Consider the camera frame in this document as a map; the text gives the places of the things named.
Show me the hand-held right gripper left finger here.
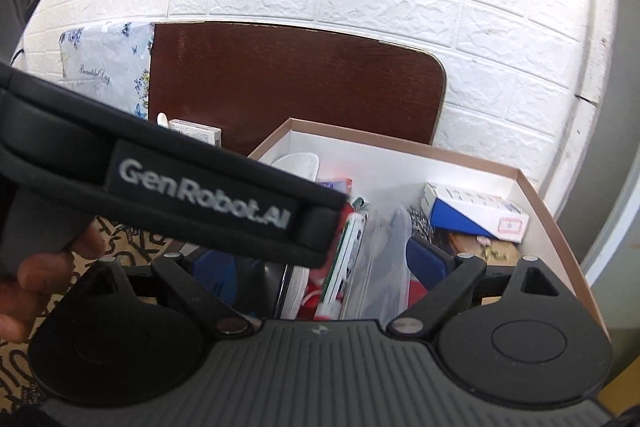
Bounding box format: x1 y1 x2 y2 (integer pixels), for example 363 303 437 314
84 251 254 341

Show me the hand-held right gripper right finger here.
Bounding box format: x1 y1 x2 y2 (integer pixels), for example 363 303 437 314
389 235 562 338

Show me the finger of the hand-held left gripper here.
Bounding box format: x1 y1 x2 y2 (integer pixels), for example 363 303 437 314
299 201 348 268

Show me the cardboard box with white interior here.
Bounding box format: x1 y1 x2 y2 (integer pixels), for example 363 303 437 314
247 117 612 344

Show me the brown wooden desktop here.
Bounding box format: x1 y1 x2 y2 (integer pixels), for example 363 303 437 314
148 21 448 158

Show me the person's left hand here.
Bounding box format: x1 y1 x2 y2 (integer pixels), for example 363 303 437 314
0 219 107 344

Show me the red and white tube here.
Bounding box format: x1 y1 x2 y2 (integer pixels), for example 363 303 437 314
314 211 371 322

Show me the small red box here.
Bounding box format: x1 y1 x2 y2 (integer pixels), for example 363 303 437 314
318 178 354 204

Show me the clear plastic pouch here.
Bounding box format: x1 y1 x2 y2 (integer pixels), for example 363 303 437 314
342 206 417 321

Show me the small white carton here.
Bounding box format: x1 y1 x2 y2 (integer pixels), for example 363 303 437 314
168 119 222 148

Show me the white curved plastic object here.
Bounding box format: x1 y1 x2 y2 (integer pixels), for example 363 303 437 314
271 151 321 184

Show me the blue and white carton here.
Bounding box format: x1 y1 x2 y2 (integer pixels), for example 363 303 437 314
420 181 530 243

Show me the grey door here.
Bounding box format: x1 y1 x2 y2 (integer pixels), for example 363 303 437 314
582 0 640 290

